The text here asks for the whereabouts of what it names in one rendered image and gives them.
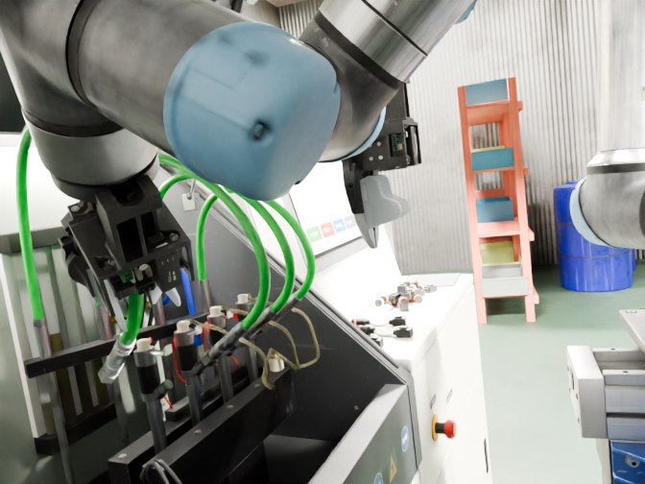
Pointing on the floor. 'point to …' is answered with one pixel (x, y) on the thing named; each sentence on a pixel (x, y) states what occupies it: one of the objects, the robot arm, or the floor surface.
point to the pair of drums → (587, 254)
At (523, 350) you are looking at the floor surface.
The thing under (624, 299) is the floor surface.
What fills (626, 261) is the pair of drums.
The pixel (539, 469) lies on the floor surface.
